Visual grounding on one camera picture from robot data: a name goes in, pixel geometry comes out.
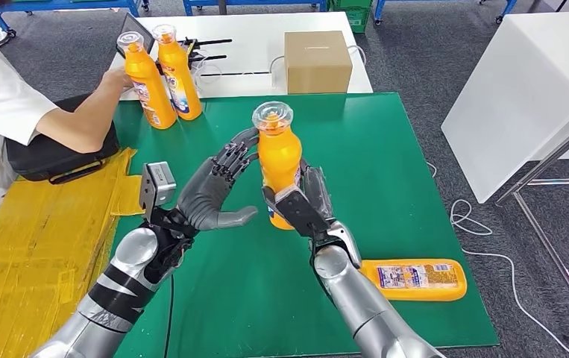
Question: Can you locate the green table mat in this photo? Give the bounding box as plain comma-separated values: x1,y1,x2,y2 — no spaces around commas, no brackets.
93,92,500,358

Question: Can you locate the orange detergent bottle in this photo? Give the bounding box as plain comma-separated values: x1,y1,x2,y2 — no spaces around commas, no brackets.
151,23,203,122
360,258,468,302
116,31,178,131
251,101,304,232

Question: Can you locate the black tablet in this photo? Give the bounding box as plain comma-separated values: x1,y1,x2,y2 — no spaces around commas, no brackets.
116,12,157,57

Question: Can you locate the metal table frame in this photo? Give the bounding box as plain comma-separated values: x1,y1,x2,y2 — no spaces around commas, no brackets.
494,78,569,347

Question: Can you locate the green plastic crate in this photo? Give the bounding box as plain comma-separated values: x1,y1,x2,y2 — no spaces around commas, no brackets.
327,0,371,34

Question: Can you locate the white desk cable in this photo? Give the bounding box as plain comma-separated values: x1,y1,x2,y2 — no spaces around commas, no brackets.
267,44,367,89

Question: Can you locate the white floor cable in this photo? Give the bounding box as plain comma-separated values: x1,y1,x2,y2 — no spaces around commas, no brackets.
424,162,569,358

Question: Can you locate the black remote controller with antennas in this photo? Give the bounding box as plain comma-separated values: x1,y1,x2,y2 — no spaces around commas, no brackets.
154,37,233,75

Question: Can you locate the thin black cable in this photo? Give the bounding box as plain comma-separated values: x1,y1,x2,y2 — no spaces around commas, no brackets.
200,71,271,78

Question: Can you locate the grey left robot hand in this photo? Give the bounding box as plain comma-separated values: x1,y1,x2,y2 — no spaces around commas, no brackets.
175,127,260,233

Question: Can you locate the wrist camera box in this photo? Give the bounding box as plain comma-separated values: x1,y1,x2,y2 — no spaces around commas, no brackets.
274,186,333,239
139,162,177,219

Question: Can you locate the person's hand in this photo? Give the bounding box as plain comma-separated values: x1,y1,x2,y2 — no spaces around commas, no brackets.
100,66,134,93

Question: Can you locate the brown cardboard box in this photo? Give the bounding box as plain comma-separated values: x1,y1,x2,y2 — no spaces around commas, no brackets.
283,30,353,95

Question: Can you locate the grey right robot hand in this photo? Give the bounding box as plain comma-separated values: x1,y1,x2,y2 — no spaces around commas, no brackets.
262,159,337,226

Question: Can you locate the black zip case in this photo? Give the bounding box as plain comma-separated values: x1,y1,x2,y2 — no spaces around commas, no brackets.
4,93,121,185

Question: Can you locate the white desk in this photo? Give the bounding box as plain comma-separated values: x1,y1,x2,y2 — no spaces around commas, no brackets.
108,11,374,101

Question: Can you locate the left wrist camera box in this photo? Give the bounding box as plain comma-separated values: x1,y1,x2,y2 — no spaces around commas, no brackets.
139,162,177,219

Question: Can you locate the white side table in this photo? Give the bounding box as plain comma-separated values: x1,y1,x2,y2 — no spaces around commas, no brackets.
440,10,569,204

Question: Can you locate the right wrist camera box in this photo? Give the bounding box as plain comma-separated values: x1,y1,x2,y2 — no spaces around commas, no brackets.
274,186,333,239

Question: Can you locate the blue metal cart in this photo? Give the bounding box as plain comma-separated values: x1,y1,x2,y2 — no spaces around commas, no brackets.
371,0,516,25
0,0,149,40
181,0,327,16

